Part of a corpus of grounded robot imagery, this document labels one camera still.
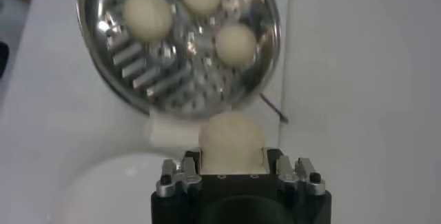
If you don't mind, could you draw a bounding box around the white round plate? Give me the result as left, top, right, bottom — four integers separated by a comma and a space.
48, 152, 194, 224

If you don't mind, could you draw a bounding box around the stainless steel steamer basket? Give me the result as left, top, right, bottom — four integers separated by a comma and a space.
75, 0, 282, 119

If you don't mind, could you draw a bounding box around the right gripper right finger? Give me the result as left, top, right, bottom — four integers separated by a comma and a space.
265, 148, 327, 197

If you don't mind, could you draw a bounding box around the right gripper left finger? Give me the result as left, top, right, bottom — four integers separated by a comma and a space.
155, 149, 203, 198

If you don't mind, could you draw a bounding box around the black cooker power cord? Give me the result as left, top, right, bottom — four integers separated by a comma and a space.
258, 92, 289, 125

